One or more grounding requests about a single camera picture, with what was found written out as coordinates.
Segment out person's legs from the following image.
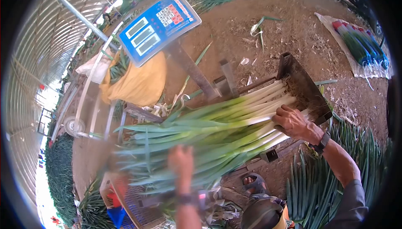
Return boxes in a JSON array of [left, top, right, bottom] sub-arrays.
[[240, 172, 296, 229]]

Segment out white sack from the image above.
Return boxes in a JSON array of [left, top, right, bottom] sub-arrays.
[[75, 48, 112, 84]]

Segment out yellow sack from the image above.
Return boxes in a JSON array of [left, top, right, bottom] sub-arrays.
[[100, 51, 168, 107]]

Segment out heap of leeks with leaves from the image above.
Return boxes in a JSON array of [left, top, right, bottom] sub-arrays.
[[285, 119, 394, 229]]

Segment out long row of leeks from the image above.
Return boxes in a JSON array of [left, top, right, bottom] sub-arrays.
[[44, 133, 80, 227]]

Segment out blue scale display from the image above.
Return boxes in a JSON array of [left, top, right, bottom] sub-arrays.
[[118, 0, 202, 68]]

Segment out plastic crate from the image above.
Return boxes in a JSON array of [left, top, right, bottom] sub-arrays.
[[99, 172, 168, 229]]

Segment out pile of leek trimmings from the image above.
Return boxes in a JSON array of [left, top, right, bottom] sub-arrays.
[[141, 93, 192, 118]]

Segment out clear plastic sheet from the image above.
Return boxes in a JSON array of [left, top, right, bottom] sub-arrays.
[[315, 12, 393, 80]]

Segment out metal hand cart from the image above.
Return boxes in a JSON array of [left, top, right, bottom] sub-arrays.
[[51, 22, 127, 142]]

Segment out person's right hand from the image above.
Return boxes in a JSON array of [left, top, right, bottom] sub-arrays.
[[272, 105, 325, 145]]

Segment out wrapped leek bundle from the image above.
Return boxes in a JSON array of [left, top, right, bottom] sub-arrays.
[[332, 21, 372, 67], [351, 25, 384, 65], [361, 28, 390, 70], [342, 22, 378, 63]]

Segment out black wrist band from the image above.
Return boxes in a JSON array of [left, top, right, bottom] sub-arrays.
[[308, 131, 331, 155], [175, 193, 206, 207]]

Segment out rusty metal cradle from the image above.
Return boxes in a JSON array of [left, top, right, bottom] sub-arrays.
[[214, 52, 333, 164]]

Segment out person's left hand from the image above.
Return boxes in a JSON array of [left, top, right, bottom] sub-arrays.
[[167, 145, 195, 182]]

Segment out grey scale pole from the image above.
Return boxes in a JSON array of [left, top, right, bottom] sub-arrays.
[[166, 42, 221, 101]]

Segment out person's left fingers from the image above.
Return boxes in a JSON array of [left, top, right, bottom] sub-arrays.
[[168, 145, 194, 162]]

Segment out bundle of leeks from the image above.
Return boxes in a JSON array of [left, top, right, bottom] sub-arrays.
[[114, 80, 310, 195]]

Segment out person's right fingers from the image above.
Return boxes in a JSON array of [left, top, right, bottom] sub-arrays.
[[272, 105, 296, 132]]

